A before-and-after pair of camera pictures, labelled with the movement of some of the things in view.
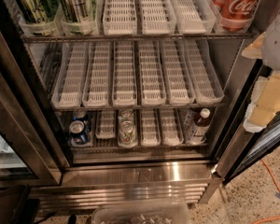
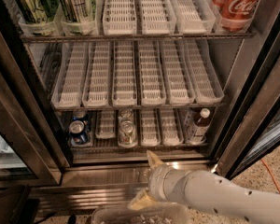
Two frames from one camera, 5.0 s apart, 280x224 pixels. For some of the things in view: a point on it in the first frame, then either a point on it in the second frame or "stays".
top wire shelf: x=132 y=36 stays
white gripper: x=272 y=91 to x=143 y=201
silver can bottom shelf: x=128 y=133 stays
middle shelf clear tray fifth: x=177 y=72 stays
